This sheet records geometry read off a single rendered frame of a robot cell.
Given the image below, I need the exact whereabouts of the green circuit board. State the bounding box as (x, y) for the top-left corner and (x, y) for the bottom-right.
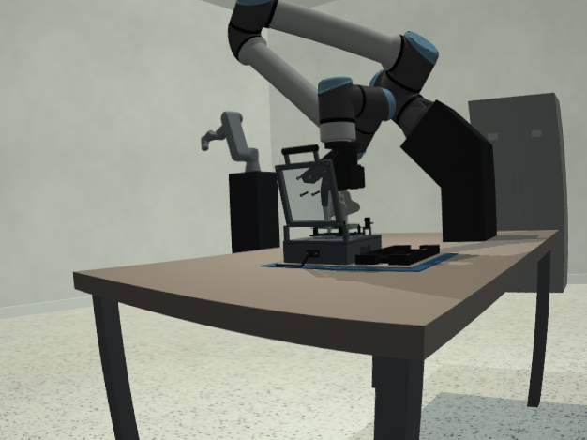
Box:
(317, 223), (359, 229)

